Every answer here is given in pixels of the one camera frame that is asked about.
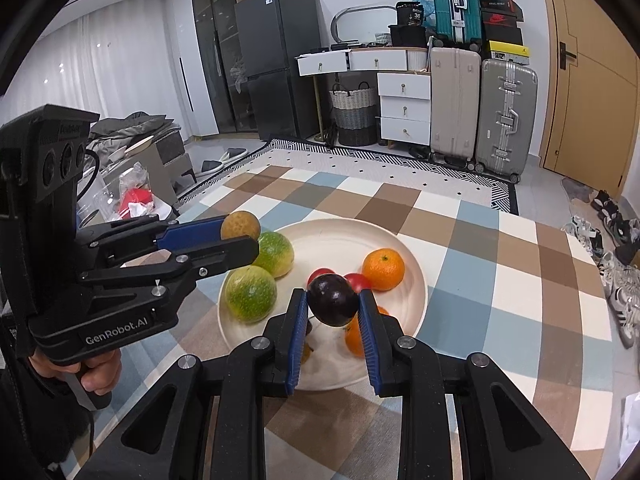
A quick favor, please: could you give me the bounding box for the clear bag with red item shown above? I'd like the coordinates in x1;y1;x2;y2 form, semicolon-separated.
117;162;163;221

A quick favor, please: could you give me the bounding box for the white wardrobe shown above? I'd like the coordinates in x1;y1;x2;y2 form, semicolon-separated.
165;0;221;138

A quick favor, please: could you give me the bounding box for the silver suitcase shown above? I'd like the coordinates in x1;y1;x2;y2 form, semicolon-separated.
472;58;539;183

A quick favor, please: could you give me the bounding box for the checkered tablecloth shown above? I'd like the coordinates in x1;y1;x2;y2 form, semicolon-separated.
65;162;613;480

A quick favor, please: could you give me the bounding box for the woven laundry basket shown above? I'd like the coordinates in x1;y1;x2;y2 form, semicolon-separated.
328;82;378;147

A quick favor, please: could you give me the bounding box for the white plastic bag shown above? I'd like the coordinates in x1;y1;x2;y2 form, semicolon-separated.
621;394;640;463

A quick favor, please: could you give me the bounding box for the oval mirror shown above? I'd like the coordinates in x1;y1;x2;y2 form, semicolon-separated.
331;6;401;46

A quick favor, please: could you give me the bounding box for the person's left hand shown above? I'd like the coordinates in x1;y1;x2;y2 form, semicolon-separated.
27;347;123;396

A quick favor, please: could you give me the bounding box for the black cable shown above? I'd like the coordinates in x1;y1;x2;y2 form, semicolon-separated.
80;149;102;198

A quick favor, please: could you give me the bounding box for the black paper bag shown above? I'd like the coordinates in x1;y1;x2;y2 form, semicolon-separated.
396;2;426;28

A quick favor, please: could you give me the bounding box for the white dresser with drawers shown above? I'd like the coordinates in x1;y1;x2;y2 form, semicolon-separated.
295;47;433;146

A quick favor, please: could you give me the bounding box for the dark grey jacket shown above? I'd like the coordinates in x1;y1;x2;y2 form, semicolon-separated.
89;114;168;143

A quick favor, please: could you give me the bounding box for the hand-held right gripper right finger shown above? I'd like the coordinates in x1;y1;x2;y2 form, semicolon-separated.
357;288;591;480

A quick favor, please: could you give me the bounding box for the wooden door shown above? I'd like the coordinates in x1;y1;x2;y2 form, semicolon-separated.
535;0;640;196

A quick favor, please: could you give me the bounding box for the yellow green passion fruit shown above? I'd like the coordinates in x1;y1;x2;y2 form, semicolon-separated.
251;231;294;279

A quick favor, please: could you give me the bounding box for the white curtain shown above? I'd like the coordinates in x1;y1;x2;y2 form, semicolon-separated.
0;7;173;126

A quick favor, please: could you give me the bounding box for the orange mandarin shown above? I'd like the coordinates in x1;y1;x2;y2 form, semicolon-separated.
362;248;405;292
345;305;391;358

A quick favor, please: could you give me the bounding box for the grey doormat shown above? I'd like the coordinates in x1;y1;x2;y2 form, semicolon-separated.
560;177;596;204

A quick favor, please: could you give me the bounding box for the dark grey refrigerator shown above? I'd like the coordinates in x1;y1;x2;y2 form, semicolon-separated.
234;0;323;142

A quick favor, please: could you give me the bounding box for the black storage box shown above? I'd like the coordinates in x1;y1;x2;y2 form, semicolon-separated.
389;24;428;47

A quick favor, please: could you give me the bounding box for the dark glass cabinet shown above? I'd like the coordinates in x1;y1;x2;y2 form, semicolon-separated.
189;0;251;136

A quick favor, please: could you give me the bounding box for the black shoe box red logo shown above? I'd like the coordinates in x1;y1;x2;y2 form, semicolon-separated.
480;0;523;26

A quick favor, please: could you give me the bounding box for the plain black shoe box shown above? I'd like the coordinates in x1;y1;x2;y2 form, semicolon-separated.
482;22;525;43

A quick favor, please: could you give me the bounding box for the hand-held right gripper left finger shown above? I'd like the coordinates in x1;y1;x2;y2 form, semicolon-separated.
72;288;309;480

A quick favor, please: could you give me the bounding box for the cream round plate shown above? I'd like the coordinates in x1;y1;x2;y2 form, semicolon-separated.
217;218;428;392

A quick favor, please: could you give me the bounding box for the teal suitcase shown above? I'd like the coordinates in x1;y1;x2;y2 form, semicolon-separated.
428;0;483;51

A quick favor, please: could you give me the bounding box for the green speckled passion fruit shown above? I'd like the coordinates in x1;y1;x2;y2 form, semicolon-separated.
224;265;277;323

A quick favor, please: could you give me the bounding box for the clear plastic container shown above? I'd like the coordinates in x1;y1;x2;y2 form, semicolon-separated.
77;152;126;226

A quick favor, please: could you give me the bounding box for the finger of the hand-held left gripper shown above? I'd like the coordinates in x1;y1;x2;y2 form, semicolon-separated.
75;214;231;268
77;236;261;291

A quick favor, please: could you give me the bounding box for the beige suitcase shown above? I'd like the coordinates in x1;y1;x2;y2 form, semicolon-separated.
429;46;482;168

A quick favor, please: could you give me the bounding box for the person's left forearm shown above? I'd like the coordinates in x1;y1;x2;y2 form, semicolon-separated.
0;310;101;480

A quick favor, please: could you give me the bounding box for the black and yellow shoe box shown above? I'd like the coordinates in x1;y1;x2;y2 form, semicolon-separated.
487;40;531;66

